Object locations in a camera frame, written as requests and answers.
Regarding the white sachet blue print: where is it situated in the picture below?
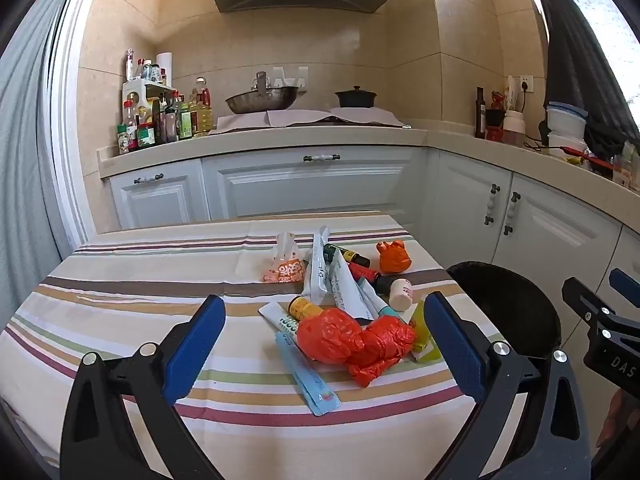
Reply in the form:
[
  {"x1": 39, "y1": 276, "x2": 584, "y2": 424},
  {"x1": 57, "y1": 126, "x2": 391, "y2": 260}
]
[{"x1": 327, "y1": 250, "x2": 381, "y2": 321}]

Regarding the white stove cover cloth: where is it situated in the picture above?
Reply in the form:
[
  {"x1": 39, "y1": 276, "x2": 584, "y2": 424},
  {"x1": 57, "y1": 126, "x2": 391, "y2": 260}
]
[
  {"x1": 327, "y1": 106, "x2": 412, "y2": 128},
  {"x1": 209, "y1": 110, "x2": 328, "y2": 135}
]

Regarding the large orange plastic bag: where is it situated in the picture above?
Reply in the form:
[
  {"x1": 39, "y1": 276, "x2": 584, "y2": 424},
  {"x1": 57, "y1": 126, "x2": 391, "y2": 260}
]
[{"x1": 296, "y1": 308, "x2": 417, "y2": 387}]

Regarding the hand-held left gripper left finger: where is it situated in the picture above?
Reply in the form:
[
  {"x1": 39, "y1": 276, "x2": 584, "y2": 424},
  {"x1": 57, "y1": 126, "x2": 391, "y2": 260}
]
[{"x1": 60, "y1": 294, "x2": 227, "y2": 480}]

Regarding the small orange plastic bag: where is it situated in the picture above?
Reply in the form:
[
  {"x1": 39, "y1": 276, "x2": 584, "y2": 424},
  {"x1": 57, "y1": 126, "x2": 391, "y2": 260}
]
[{"x1": 376, "y1": 240, "x2": 412, "y2": 275}]

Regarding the person's right hand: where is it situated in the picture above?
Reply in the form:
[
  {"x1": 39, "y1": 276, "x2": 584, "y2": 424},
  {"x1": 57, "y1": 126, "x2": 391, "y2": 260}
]
[{"x1": 600, "y1": 389, "x2": 640, "y2": 455}]

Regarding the dark hanging cloth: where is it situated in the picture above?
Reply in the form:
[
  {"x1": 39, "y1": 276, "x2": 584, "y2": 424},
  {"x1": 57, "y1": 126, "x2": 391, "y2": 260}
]
[{"x1": 530, "y1": 0, "x2": 640, "y2": 161}]

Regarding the green yellow label bottle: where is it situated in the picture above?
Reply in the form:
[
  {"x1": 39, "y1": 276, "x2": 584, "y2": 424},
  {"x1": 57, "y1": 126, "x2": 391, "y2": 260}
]
[{"x1": 324, "y1": 243, "x2": 371, "y2": 268}]

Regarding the white sachet teal end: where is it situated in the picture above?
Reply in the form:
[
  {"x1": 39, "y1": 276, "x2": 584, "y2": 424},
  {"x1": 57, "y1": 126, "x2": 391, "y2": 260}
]
[{"x1": 356, "y1": 280, "x2": 401, "y2": 322}]

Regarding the white wall hook rack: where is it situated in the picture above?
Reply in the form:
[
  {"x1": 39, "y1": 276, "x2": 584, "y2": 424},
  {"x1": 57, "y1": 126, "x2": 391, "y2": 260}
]
[{"x1": 272, "y1": 66, "x2": 308, "y2": 93}]

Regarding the red handled tool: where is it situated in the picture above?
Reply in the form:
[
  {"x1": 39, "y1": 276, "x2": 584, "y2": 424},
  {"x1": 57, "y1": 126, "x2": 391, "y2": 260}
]
[{"x1": 560, "y1": 146, "x2": 616, "y2": 171}]

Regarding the long white packet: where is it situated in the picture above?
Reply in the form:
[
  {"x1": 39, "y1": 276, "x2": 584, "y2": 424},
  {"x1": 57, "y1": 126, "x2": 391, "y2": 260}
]
[{"x1": 301, "y1": 226, "x2": 333, "y2": 306}]

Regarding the white utensil jar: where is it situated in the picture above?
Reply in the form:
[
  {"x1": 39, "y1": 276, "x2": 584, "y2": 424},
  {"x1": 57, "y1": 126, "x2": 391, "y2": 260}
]
[{"x1": 501, "y1": 110, "x2": 526, "y2": 145}]

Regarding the small white pink label bottle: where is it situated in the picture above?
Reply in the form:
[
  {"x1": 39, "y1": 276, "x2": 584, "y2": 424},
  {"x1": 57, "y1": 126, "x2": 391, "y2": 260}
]
[{"x1": 389, "y1": 278, "x2": 414, "y2": 311}]

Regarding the yellow label dark bottle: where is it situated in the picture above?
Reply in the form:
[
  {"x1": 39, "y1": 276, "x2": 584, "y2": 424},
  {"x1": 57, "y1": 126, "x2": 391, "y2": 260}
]
[{"x1": 289, "y1": 296, "x2": 326, "y2": 323}]

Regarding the grey folding door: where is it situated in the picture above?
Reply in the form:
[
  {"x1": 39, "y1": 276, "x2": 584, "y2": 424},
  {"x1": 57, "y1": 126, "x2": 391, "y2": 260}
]
[{"x1": 0, "y1": 10, "x2": 66, "y2": 281}]

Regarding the tall dark glass bottle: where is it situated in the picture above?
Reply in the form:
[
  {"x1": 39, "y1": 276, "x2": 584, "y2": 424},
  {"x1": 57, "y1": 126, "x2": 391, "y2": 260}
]
[{"x1": 475, "y1": 86, "x2": 487, "y2": 139}]

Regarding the window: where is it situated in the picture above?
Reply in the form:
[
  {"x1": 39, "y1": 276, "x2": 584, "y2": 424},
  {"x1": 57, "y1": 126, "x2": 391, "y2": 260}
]
[{"x1": 550, "y1": 0, "x2": 640, "y2": 111}]

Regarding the white condiment shelf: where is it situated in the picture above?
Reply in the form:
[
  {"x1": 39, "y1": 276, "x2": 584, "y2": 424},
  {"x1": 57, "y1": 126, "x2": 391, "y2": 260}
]
[{"x1": 121, "y1": 79, "x2": 178, "y2": 126}]

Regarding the large yellow cooking oil bottle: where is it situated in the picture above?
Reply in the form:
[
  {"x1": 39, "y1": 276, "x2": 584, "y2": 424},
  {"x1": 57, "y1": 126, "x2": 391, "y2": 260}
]
[{"x1": 191, "y1": 77, "x2": 215, "y2": 137}]

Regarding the light blue white packet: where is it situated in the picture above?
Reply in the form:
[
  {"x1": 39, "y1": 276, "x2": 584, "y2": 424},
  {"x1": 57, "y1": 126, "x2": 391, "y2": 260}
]
[{"x1": 275, "y1": 332, "x2": 341, "y2": 417}]

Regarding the black lidded pot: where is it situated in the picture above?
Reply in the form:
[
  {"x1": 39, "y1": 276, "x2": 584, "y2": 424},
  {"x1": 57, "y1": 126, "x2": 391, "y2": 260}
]
[{"x1": 335, "y1": 86, "x2": 377, "y2": 109}]

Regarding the steel wok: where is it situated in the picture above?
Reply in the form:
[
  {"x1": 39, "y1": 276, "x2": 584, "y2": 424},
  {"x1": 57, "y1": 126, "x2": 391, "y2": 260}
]
[{"x1": 225, "y1": 71, "x2": 300, "y2": 115}]

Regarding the white plastic container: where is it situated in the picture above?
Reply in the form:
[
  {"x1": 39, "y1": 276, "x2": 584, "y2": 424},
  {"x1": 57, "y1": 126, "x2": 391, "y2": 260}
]
[{"x1": 547, "y1": 132, "x2": 587, "y2": 157}]

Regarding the blue lidded plastic container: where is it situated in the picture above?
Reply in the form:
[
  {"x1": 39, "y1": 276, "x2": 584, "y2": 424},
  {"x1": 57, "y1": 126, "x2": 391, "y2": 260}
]
[{"x1": 545, "y1": 102, "x2": 587, "y2": 134}]

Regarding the clear orange print snack bag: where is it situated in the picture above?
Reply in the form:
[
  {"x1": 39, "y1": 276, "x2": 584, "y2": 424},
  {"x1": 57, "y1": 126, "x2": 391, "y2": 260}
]
[{"x1": 263, "y1": 232, "x2": 306, "y2": 284}]

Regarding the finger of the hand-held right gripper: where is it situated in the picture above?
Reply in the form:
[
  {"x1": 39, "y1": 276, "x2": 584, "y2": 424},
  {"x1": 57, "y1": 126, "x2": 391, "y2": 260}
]
[
  {"x1": 608, "y1": 268, "x2": 640, "y2": 311},
  {"x1": 561, "y1": 276, "x2": 619, "y2": 332}
]

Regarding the beige kitchen countertop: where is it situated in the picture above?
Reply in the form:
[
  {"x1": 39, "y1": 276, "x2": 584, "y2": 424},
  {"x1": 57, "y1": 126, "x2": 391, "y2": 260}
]
[{"x1": 97, "y1": 127, "x2": 640, "y2": 196}]

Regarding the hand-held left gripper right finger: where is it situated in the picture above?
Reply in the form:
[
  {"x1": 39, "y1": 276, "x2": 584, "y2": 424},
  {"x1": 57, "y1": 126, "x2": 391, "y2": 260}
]
[{"x1": 424, "y1": 291, "x2": 592, "y2": 480}]

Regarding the red label dark bottle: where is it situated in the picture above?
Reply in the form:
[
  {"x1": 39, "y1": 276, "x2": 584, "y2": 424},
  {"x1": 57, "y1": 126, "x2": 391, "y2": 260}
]
[{"x1": 347, "y1": 261, "x2": 396, "y2": 295}]

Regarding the white door frame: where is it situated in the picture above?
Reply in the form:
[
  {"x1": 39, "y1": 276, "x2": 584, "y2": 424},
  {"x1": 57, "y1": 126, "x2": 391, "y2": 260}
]
[{"x1": 50, "y1": 0, "x2": 108, "y2": 246}]

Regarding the black lined waste bin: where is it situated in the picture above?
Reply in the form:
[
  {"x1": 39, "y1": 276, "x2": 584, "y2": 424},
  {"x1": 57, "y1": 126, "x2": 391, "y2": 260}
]
[{"x1": 445, "y1": 260, "x2": 563, "y2": 376}]

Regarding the yellow green wrapper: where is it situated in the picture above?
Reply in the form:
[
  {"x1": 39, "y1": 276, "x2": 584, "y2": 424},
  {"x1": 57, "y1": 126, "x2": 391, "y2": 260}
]
[{"x1": 410, "y1": 305, "x2": 442, "y2": 363}]

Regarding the group of condiment bottles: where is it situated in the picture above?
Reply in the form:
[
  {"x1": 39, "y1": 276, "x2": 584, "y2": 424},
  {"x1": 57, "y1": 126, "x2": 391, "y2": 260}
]
[{"x1": 117, "y1": 49, "x2": 215, "y2": 156}]

